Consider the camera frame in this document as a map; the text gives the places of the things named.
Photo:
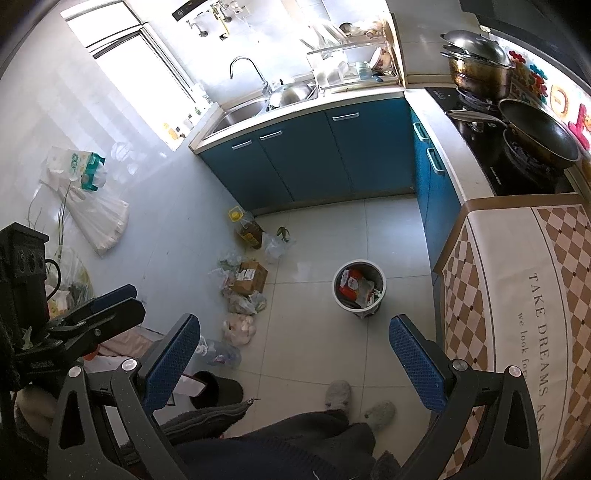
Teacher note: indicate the pink plastic bag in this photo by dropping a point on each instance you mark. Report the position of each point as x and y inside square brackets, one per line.
[134, 344]

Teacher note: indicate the red packet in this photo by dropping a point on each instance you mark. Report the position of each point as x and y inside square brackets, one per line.
[352, 281]

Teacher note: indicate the steel basin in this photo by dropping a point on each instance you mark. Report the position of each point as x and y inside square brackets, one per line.
[291, 94]

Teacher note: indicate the large white plastic bag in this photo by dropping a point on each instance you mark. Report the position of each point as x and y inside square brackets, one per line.
[104, 217]

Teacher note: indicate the dish rack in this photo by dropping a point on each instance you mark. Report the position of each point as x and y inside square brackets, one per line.
[341, 64]

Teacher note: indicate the clear plastic bottle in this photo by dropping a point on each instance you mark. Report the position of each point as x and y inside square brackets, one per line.
[221, 353]

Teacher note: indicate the colourful cartoon wall sticker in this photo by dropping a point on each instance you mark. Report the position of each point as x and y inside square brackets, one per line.
[554, 92]

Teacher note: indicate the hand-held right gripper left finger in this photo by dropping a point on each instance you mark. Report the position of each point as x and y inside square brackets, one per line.
[171, 360]

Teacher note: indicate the grey slipper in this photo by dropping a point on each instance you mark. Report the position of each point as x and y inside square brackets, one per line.
[381, 415]
[338, 394]

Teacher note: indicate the clear bag with greens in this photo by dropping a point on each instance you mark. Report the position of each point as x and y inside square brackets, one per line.
[277, 247]

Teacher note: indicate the blue sink cabinet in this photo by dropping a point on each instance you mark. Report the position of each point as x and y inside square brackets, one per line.
[314, 152]

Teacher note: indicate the person's legs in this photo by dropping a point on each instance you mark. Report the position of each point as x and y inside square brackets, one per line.
[286, 447]

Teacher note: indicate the patterned bowl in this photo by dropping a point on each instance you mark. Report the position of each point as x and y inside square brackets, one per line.
[381, 60]

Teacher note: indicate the steel sink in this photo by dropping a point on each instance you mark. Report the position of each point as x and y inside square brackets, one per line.
[238, 115]

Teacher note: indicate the person's left forearm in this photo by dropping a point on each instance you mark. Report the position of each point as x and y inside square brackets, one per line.
[34, 410]

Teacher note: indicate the black waste bin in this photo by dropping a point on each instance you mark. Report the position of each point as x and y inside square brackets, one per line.
[226, 392]

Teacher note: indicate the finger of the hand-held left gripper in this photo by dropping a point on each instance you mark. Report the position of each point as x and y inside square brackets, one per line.
[113, 295]
[117, 318]

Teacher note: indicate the clear bag of vegetables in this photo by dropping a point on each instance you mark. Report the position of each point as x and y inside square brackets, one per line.
[226, 270]
[247, 304]

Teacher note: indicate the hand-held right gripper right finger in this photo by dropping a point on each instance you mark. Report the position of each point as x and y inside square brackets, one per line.
[411, 360]

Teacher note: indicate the bag of leafy vegetables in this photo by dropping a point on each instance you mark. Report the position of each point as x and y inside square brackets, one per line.
[69, 286]

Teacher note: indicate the cooking oil bottle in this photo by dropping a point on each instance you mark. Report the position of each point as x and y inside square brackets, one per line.
[247, 228]

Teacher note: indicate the steel stock pot with lid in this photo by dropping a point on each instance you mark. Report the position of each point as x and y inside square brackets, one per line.
[480, 64]

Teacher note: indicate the black range hood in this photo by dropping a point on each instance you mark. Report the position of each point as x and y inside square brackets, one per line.
[531, 14]

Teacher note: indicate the brown cardboard box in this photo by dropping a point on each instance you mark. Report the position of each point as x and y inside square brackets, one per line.
[249, 277]

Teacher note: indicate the black gas stove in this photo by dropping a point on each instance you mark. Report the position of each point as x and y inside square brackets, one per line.
[480, 147]

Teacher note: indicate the dark frying pan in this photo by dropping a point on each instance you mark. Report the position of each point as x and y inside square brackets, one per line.
[540, 134]

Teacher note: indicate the green and white tissue pack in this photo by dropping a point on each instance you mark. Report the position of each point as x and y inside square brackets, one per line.
[90, 170]

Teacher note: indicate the white waste bin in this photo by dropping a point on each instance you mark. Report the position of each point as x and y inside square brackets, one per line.
[369, 311]

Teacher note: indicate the blue stove cabinet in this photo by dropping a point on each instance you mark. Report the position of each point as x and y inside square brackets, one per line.
[436, 198]

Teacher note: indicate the bag of pale eggs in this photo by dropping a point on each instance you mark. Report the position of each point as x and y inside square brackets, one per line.
[240, 328]

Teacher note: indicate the chrome faucet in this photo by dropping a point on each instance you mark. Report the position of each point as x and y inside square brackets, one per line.
[240, 59]

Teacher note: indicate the window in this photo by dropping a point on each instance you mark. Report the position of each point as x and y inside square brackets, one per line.
[134, 78]

